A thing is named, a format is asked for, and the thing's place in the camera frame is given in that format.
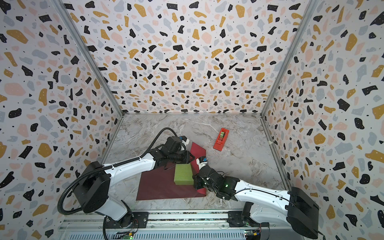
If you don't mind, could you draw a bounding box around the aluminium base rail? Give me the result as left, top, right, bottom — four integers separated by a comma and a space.
58, 210, 304, 240

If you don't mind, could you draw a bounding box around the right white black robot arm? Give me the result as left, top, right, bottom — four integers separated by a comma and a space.
193, 165, 320, 239

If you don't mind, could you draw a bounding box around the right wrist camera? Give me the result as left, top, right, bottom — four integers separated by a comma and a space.
196, 156, 208, 170

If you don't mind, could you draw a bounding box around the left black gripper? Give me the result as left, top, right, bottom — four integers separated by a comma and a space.
168, 150, 196, 164

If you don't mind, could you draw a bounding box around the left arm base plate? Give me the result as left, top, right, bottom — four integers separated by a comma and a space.
103, 200, 149, 230

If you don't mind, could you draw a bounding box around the green gift box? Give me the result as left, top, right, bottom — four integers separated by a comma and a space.
174, 164, 194, 186

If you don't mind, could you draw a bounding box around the black corrugated cable conduit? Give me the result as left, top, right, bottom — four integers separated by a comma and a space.
56, 127, 179, 216

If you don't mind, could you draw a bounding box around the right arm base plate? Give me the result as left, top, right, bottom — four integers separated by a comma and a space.
227, 202, 270, 228

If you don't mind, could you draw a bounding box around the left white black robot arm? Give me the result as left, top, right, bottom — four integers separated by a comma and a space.
74, 136, 195, 222

